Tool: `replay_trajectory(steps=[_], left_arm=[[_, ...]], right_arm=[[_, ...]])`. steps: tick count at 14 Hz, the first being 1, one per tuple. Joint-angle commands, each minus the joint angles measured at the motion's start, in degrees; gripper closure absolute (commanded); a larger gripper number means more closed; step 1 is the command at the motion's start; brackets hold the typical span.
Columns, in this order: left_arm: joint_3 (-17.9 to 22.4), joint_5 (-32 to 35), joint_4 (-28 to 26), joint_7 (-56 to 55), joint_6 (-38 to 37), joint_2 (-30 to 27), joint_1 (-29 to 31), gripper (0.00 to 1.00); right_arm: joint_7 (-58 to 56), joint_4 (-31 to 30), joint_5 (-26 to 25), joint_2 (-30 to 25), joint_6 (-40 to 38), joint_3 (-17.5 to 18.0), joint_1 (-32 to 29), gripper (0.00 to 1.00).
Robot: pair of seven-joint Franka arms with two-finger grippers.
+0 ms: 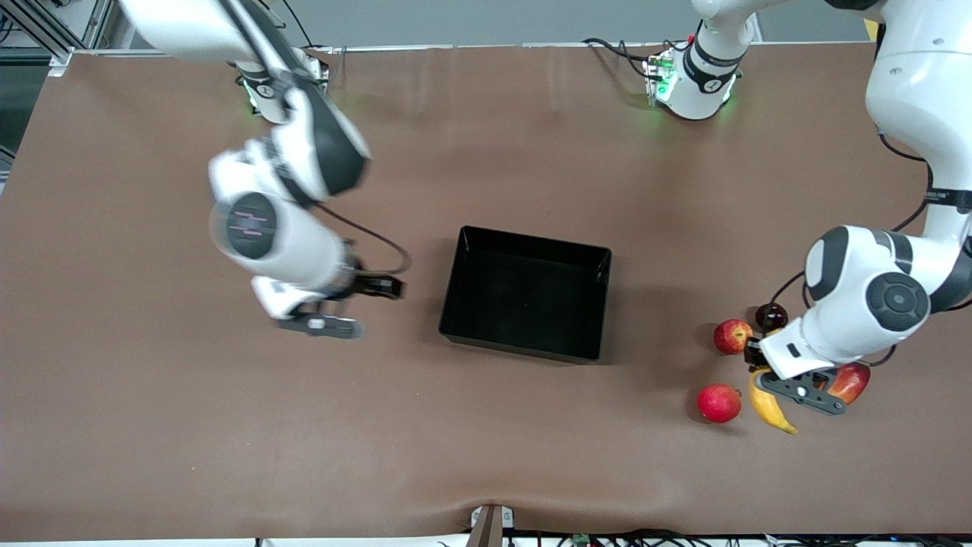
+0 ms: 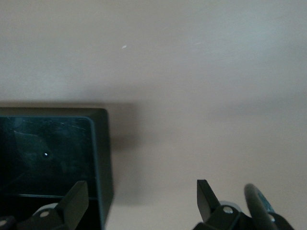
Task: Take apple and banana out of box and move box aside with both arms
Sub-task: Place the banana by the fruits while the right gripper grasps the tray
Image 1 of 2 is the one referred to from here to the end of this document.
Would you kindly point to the red-yellow streaked apple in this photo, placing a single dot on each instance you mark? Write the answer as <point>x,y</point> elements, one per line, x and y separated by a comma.
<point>733,336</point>

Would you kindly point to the yellow banana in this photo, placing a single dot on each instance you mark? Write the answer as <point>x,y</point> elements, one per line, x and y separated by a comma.
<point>767,410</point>

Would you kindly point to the black plastic tray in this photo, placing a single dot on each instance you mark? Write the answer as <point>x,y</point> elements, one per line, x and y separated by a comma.
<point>524,304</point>

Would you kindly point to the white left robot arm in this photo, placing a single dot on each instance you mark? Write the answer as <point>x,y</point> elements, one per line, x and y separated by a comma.
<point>911,91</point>

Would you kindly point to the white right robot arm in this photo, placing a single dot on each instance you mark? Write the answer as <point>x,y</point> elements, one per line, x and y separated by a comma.
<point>304,144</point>

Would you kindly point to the dark purple plum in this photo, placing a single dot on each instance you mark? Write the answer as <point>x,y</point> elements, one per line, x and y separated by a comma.
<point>773,313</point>

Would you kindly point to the deep red apple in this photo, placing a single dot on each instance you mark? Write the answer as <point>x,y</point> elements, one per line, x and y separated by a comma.
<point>718,403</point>

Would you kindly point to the red-yellow mango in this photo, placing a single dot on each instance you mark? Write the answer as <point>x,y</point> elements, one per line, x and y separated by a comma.
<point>854,380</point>

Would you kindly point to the large table cover mat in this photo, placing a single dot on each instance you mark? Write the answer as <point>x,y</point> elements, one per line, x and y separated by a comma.
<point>228,441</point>

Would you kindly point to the aluminium frame profile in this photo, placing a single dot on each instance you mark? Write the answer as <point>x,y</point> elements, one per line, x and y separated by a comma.
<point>38,30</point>

